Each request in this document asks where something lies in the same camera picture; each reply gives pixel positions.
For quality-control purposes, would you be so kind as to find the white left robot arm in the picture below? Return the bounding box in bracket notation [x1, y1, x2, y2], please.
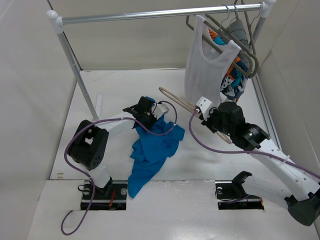
[66, 96, 169, 199]

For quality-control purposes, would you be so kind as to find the grey rear hanger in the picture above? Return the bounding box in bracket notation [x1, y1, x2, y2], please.
[239, 1, 264, 57]

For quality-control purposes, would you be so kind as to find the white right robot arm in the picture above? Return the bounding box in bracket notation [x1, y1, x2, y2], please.
[196, 97, 320, 226]

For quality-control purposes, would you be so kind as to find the colourful patterned garment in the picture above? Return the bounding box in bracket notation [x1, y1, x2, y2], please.
[208, 29, 248, 103]

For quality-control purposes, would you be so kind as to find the silver clothes rack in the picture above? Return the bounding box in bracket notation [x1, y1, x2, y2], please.
[46, 0, 276, 120]

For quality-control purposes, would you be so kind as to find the grey garment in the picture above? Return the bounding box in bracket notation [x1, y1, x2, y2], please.
[228, 19, 250, 50]

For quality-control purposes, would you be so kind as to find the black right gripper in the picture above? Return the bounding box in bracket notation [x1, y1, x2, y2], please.
[199, 106, 234, 137]

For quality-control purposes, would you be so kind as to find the grey hanger with tank top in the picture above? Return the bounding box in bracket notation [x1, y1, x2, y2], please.
[185, 15, 258, 78]

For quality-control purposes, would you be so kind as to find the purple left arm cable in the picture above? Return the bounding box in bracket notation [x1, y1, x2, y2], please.
[60, 100, 179, 236]

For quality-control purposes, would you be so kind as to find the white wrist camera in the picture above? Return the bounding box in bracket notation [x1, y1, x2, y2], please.
[151, 103, 169, 120]
[196, 96, 214, 121]

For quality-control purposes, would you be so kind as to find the beige wooden hanger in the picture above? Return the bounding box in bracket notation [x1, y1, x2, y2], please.
[158, 86, 232, 145]

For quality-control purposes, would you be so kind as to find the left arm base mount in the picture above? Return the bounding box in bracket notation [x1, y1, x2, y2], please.
[77, 180, 128, 211]

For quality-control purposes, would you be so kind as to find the white tank top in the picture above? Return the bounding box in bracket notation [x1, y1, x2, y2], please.
[184, 15, 241, 107]

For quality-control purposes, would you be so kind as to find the blue t shirt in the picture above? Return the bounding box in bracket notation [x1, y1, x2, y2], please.
[128, 116, 185, 199]

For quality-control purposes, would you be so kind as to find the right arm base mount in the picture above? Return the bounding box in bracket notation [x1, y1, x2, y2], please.
[214, 171, 265, 210]

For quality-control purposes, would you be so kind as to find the grey hanger with patterned garment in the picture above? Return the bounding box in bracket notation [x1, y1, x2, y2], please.
[205, 1, 259, 78]

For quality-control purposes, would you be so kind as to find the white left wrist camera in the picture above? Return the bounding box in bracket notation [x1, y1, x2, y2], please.
[151, 103, 169, 120]

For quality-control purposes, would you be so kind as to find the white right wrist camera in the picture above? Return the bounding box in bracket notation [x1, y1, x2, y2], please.
[196, 96, 214, 121]

